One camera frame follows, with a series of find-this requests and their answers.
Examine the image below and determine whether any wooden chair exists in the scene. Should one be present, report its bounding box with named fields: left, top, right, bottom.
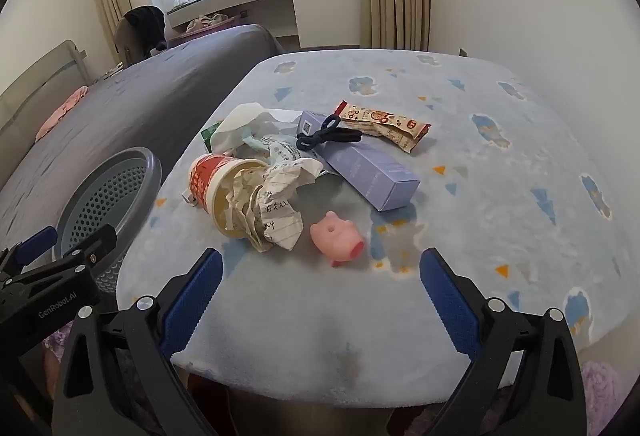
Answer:
left=114, top=18, right=151, bottom=67

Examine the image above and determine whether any beige headboard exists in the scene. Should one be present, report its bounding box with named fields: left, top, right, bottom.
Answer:
left=0, top=40, right=93, bottom=132

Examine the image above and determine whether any pink cloth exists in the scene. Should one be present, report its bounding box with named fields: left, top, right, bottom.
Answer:
left=35, top=86, right=88, bottom=142

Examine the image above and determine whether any dark blue hair tie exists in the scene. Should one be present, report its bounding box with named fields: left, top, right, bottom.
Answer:
left=296, top=114, right=363, bottom=150

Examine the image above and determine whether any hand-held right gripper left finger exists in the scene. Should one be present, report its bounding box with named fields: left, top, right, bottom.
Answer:
left=51, top=247, right=224, bottom=436

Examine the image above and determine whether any pink pig toy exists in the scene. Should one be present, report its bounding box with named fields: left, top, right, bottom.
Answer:
left=310, top=211, right=367, bottom=268

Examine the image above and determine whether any light blue printed blanket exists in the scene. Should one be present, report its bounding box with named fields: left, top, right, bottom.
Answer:
left=116, top=48, right=636, bottom=406

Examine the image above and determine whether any grey bed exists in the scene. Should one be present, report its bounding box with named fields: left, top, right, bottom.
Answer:
left=0, top=23, right=286, bottom=262

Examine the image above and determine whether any dark jacket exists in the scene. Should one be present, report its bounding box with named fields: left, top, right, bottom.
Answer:
left=125, top=6, right=168, bottom=52

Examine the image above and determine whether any pink basin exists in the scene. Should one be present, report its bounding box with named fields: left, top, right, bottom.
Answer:
left=172, top=13, right=241, bottom=41

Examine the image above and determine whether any beige snack wrapper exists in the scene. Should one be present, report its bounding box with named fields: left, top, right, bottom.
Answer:
left=334, top=99, right=432, bottom=154

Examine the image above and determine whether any purple fuzzy cloth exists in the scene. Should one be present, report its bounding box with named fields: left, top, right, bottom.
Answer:
left=580, top=361, right=631, bottom=436

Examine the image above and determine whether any red paper cup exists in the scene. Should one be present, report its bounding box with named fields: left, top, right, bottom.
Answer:
left=188, top=153, right=271, bottom=237

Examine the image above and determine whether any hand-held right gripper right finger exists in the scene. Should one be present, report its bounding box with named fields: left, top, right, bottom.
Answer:
left=387, top=247, right=587, bottom=436

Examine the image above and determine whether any crumpled lined paper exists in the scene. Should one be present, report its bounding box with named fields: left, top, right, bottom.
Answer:
left=225, top=159, right=325, bottom=253

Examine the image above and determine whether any white tissue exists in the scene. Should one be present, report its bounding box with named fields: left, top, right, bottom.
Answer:
left=210, top=102, right=301, bottom=152

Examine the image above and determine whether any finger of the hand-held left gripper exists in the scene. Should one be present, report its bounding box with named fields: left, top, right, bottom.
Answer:
left=49, top=223, right=118, bottom=276
left=0, top=225, right=58, bottom=275

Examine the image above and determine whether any purple cardboard box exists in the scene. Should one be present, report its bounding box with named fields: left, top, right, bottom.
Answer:
left=296, top=110, right=421, bottom=213

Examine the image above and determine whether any grey perforated plastic basket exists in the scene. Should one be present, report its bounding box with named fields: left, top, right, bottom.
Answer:
left=52, top=147, right=163, bottom=297

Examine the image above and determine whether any green and white milk carton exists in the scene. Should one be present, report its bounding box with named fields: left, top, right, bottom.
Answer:
left=200, top=121, right=226, bottom=154

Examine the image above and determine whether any pile of light clothes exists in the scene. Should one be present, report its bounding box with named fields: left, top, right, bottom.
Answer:
left=187, top=14, right=233, bottom=29

